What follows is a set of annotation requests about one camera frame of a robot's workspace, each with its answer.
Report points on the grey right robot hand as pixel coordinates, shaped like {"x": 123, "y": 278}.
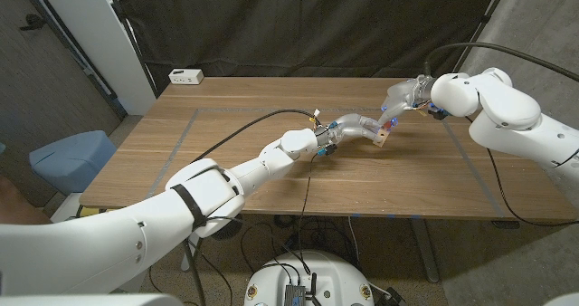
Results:
{"x": 402, "y": 95}

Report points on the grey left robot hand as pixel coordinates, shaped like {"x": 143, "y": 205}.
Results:
{"x": 350, "y": 126}

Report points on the small wooden block with holes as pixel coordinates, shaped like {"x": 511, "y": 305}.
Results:
{"x": 381, "y": 137}

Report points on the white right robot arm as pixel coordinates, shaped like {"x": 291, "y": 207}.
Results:
{"x": 520, "y": 120}

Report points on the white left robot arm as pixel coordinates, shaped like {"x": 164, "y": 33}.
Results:
{"x": 158, "y": 233}

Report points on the black backdrop stand pole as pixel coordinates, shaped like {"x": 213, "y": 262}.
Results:
{"x": 481, "y": 23}
{"x": 133, "y": 43}

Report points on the black curtain backdrop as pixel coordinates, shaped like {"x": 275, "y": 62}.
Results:
{"x": 307, "y": 25}

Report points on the grey table leg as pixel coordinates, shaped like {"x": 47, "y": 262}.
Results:
{"x": 425, "y": 251}

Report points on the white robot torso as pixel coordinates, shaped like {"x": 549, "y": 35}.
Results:
{"x": 330, "y": 274}

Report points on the black round floor fan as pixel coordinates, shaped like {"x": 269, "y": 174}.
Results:
{"x": 230, "y": 231}

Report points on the white power strip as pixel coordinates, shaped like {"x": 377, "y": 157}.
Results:
{"x": 185, "y": 76}

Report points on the grey electronics module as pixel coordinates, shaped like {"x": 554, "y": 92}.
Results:
{"x": 295, "y": 295}

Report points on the white table leg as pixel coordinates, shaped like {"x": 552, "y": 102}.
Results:
{"x": 185, "y": 258}

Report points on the white cabinet panel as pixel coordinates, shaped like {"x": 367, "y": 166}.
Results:
{"x": 99, "y": 39}

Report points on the blue padded stool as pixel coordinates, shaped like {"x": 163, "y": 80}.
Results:
{"x": 72, "y": 159}

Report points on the person's bare leg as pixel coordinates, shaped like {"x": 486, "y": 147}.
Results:
{"x": 16, "y": 206}

